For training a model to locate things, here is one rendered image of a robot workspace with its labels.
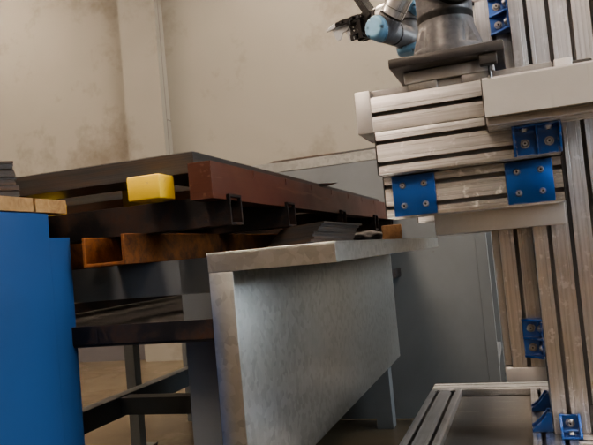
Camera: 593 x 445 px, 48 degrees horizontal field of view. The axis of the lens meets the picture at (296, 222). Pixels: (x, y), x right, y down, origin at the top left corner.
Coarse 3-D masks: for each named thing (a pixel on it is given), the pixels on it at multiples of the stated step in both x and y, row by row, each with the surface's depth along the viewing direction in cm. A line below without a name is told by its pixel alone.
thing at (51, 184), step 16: (144, 160) 112; (160, 160) 111; (176, 160) 110; (192, 160) 109; (208, 160) 114; (224, 160) 121; (32, 176) 119; (48, 176) 118; (64, 176) 116; (80, 176) 115; (96, 176) 114; (112, 176) 113; (128, 176) 112; (176, 176) 112; (288, 176) 154; (32, 192) 119; (48, 192) 118; (64, 192) 120; (80, 192) 122; (96, 192) 125; (112, 192) 141; (176, 192) 137; (352, 192) 215; (80, 208) 152; (96, 208) 156
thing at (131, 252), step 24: (96, 240) 112; (120, 240) 119; (144, 240) 113; (168, 240) 120; (192, 240) 130; (216, 240) 140; (240, 240) 152; (264, 240) 166; (96, 264) 108; (120, 264) 107
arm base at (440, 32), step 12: (432, 12) 136; (444, 12) 135; (456, 12) 135; (468, 12) 136; (420, 24) 139; (432, 24) 136; (444, 24) 135; (456, 24) 134; (468, 24) 135; (420, 36) 138; (432, 36) 135; (444, 36) 134; (456, 36) 133; (468, 36) 135; (480, 36) 137; (420, 48) 138; (432, 48) 134; (444, 48) 133
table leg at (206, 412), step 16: (192, 272) 114; (192, 304) 114; (208, 304) 113; (192, 352) 113; (208, 352) 112; (192, 368) 113; (208, 368) 112; (192, 384) 113; (208, 384) 112; (192, 400) 113; (208, 400) 112; (192, 416) 113; (208, 416) 112; (208, 432) 112
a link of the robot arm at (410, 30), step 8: (408, 24) 213; (416, 24) 214; (408, 32) 210; (416, 32) 214; (408, 40) 212; (416, 40) 213; (400, 48) 214; (408, 48) 213; (400, 56) 217; (408, 56) 218
